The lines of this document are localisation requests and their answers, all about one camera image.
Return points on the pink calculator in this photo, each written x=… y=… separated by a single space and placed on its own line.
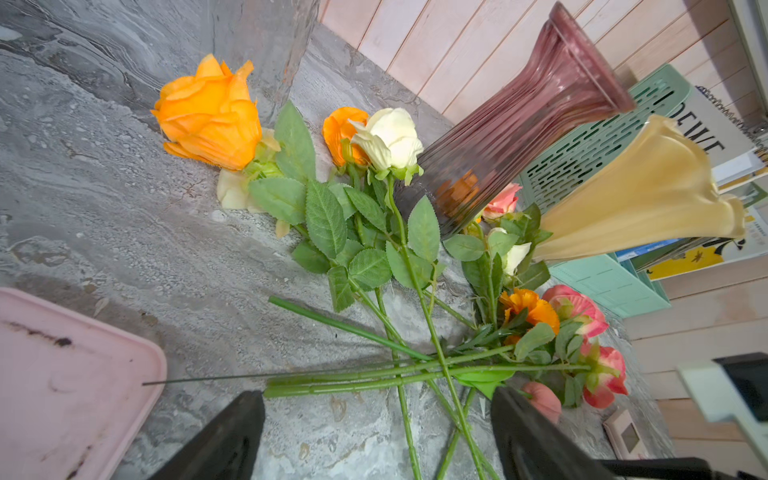
x=624 y=436

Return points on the green file organizer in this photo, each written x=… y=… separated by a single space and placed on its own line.
x=587 y=172

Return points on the yellow glass vase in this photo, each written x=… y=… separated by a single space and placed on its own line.
x=676 y=197

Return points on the yellow magazine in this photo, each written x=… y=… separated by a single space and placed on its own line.
x=720 y=252

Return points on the pink rose right side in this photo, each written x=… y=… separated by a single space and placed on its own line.
x=606 y=376

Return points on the purple glass vase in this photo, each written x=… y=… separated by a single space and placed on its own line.
x=565 y=83

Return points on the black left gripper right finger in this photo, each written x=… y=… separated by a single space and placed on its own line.
x=530 y=446

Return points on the pink rose flower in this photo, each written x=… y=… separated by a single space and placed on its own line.
x=571 y=305

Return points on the cream white rose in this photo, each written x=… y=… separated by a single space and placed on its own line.
x=391 y=143

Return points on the pink rose near vase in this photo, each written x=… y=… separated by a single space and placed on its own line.
x=504 y=203

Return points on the small orange rose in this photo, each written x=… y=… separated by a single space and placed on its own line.
x=338 y=131

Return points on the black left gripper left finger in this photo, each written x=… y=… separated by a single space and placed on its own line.
x=226 y=448

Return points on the pink pencil case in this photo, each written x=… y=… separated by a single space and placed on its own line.
x=74 y=391

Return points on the orange marigold flower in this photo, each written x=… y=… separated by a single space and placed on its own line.
x=485 y=362

